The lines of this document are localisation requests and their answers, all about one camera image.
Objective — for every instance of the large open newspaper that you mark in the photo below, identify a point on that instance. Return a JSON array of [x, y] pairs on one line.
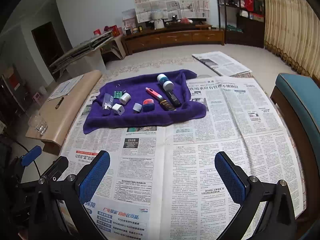
[[162, 182]]

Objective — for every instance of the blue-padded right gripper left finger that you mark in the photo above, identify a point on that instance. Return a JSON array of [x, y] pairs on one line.
[[58, 208]]

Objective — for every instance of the folded newspaper far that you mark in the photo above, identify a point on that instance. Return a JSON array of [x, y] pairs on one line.
[[222, 64]]

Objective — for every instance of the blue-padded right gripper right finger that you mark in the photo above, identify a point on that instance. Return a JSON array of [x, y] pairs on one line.
[[278, 218]]

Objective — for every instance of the white cylindrical bottle green label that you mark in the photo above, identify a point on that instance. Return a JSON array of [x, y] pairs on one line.
[[125, 98]]

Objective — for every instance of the black cosmetic tube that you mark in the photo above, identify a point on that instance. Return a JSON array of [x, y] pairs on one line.
[[173, 99]]

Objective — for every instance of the wooden tv cabinet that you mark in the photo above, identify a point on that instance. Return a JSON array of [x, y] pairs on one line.
[[182, 34]]

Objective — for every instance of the beige low bench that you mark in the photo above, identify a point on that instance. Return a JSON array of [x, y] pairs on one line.
[[60, 120]]

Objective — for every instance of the teal cushioned chair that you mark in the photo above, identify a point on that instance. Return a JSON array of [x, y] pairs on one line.
[[302, 94]]

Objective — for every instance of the white usb charger plug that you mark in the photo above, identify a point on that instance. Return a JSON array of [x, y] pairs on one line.
[[118, 109]]

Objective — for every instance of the folded cardboard stack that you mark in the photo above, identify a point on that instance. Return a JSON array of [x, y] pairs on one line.
[[80, 51]]

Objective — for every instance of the dark metal shelf unit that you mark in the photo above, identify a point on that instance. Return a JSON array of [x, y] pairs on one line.
[[243, 21]]

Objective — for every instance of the beige curtain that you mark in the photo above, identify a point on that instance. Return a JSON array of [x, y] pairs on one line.
[[292, 33]]

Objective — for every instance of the glass cup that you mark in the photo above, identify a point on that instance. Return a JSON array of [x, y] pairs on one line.
[[38, 123]]

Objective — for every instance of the dark pen on bench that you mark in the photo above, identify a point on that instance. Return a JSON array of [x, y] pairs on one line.
[[59, 103]]

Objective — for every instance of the newspapers on wall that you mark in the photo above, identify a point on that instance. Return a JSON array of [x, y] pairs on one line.
[[167, 8]]

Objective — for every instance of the white teal double-cap bottle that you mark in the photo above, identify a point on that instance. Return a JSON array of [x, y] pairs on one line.
[[165, 83]]

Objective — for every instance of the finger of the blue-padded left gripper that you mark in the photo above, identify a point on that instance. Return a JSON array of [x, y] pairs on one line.
[[18, 165], [54, 171]]

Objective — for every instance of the white round cap jar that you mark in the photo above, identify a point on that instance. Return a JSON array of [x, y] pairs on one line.
[[137, 107]]

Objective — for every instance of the clear pill bottle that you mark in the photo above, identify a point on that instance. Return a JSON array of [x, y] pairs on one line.
[[108, 102]]

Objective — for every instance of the small red blue vaseline jar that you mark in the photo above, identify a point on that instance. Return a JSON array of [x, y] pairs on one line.
[[148, 105]]

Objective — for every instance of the green binder clip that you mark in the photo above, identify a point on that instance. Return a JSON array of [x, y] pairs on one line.
[[119, 92]]

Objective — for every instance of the black gold Grand Reserve tube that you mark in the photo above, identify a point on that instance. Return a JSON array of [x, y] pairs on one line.
[[167, 106]]

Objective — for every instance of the pink white pen device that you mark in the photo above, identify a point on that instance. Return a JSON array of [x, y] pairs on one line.
[[154, 94]]

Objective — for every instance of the paper sheet on bench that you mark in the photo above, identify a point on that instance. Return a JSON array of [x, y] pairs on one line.
[[65, 88]]

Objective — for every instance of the purple towel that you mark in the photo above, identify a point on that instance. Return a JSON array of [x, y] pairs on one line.
[[135, 86]]

